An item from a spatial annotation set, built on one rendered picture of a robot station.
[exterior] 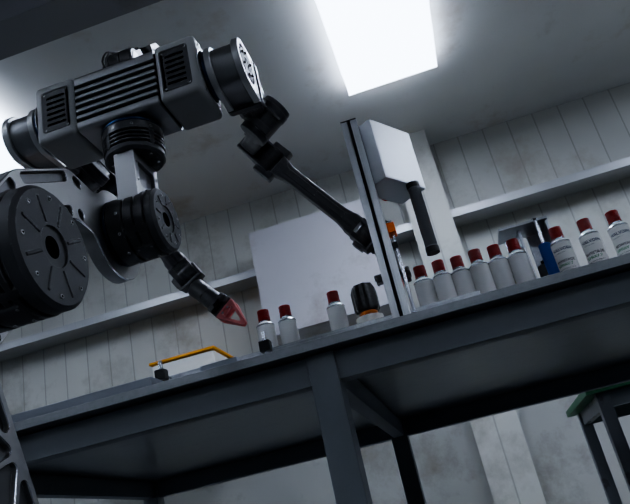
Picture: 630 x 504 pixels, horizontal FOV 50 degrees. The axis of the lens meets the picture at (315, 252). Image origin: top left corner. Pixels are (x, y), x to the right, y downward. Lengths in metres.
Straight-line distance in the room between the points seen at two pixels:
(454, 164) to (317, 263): 1.40
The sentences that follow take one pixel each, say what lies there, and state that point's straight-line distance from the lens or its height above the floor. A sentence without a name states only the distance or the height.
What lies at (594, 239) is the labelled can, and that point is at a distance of 1.88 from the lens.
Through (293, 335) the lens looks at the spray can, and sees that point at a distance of 1.87.
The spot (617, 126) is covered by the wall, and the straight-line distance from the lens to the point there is 5.70.
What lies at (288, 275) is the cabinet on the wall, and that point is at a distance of 4.97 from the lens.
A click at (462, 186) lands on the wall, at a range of 5.42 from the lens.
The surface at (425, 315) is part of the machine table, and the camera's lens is 1.35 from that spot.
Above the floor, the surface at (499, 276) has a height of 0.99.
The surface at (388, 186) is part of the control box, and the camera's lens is 1.84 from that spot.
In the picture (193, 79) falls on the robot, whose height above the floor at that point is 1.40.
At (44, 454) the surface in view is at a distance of 1.64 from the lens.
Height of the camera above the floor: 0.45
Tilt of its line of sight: 23 degrees up
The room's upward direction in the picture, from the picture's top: 13 degrees counter-clockwise
